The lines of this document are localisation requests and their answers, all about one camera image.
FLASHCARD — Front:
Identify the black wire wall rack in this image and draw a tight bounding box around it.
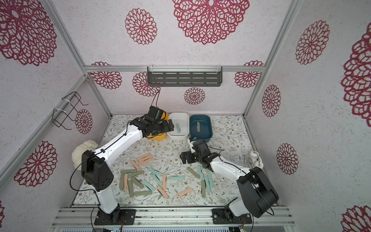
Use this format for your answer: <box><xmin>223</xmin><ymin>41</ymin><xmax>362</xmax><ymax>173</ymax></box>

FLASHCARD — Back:
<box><xmin>51</xmin><ymin>91</ymin><xmax>88</xmax><ymax>131</ymax></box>

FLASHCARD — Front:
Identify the pink fruit knife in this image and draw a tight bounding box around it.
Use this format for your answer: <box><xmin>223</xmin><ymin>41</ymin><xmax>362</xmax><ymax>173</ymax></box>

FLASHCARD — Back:
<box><xmin>138</xmin><ymin>157</ymin><xmax>154</xmax><ymax>165</ymax></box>
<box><xmin>124</xmin><ymin>173</ymin><xmax>128</xmax><ymax>190</ymax></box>
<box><xmin>130</xmin><ymin>160</ymin><xmax>142</xmax><ymax>171</ymax></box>
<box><xmin>162</xmin><ymin>173</ymin><xmax>167</xmax><ymax>190</ymax></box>
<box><xmin>156</xmin><ymin>185</ymin><xmax>169</xmax><ymax>199</ymax></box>
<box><xmin>136</xmin><ymin>152</ymin><xmax>152</xmax><ymax>161</ymax></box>
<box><xmin>176</xmin><ymin>188</ymin><xmax>193</xmax><ymax>198</ymax></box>

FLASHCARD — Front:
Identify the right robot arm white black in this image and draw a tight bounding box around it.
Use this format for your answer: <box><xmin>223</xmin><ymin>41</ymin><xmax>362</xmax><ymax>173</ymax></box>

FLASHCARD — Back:
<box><xmin>180</xmin><ymin>137</ymin><xmax>279</xmax><ymax>223</ymax></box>

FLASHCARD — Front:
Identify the dark teal storage box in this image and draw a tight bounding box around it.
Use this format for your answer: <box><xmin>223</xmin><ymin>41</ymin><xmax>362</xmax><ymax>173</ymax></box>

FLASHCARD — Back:
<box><xmin>189</xmin><ymin>115</ymin><xmax>213</xmax><ymax>143</ymax></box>

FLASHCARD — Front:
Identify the yellow plastic storage box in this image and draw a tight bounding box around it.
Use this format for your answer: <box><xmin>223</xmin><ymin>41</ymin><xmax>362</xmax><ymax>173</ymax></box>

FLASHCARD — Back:
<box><xmin>149</xmin><ymin>113</ymin><xmax>169</xmax><ymax>140</ymax></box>

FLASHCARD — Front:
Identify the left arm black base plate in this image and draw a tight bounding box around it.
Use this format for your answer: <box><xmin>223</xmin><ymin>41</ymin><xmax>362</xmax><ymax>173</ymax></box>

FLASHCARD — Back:
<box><xmin>94</xmin><ymin>209</ymin><xmax>137</xmax><ymax>226</ymax></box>

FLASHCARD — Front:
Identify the white twin-bell alarm clock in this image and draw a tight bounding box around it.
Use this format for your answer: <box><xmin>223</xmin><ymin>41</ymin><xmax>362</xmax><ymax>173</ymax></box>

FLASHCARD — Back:
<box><xmin>245</xmin><ymin>151</ymin><xmax>264</xmax><ymax>170</ymax></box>

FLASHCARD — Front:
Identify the aluminium front rail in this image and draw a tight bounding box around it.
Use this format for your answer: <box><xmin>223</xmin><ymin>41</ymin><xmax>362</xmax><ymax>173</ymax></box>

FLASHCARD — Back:
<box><xmin>51</xmin><ymin>206</ymin><xmax>295</xmax><ymax>231</ymax></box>

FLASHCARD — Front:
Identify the grey wall shelf rack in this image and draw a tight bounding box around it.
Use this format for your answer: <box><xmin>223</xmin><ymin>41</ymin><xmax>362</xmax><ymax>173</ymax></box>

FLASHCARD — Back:
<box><xmin>147</xmin><ymin>66</ymin><xmax>223</xmax><ymax>87</ymax></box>

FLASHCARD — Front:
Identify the white plastic storage box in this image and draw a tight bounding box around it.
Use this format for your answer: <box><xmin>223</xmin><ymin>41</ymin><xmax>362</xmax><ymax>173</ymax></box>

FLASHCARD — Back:
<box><xmin>167</xmin><ymin>112</ymin><xmax>189</xmax><ymax>140</ymax></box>

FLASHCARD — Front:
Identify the floral patterned table mat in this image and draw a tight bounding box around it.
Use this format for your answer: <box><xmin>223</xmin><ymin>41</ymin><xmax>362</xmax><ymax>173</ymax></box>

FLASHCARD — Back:
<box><xmin>72</xmin><ymin>114</ymin><xmax>271</xmax><ymax>207</ymax></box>

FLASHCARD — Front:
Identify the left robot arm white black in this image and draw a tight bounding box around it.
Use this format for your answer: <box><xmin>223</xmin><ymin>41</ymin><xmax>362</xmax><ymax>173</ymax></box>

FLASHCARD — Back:
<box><xmin>81</xmin><ymin>106</ymin><xmax>174</xmax><ymax>215</ymax></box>

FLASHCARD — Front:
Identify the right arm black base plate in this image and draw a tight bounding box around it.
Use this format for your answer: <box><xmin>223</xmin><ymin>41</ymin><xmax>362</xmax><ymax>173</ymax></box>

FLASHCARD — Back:
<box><xmin>212</xmin><ymin>208</ymin><xmax>253</xmax><ymax>225</ymax></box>

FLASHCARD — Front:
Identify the mint fruit knife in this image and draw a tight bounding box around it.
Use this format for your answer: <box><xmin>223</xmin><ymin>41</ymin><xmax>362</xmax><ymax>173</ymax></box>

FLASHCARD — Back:
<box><xmin>207</xmin><ymin>172</ymin><xmax>214</xmax><ymax>189</ymax></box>
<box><xmin>142</xmin><ymin>180</ymin><xmax>157</xmax><ymax>192</ymax></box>
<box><xmin>197</xmin><ymin>165</ymin><xmax>204</xmax><ymax>180</ymax></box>
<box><xmin>150</xmin><ymin>173</ymin><xmax>162</xmax><ymax>186</ymax></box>
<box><xmin>176</xmin><ymin>123</ymin><xmax>181</xmax><ymax>133</ymax></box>
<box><xmin>148</xmin><ymin>167</ymin><xmax>162</xmax><ymax>176</ymax></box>
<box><xmin>204</xmin><ymin>177</ymin><xmax>211</xmax><ymax>192</ymax></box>
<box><xmin>167</xmin><ymin>176</ymin><xmax>185</xmax><ymax>180</ymax></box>

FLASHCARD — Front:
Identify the white plush teddy bear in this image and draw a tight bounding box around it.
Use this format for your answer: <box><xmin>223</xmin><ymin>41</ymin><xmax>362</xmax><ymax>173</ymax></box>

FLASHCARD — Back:
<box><xmin>71</xmin><ymin>140</ymin><xmax>100</xmax><ymax>170</ymax></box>

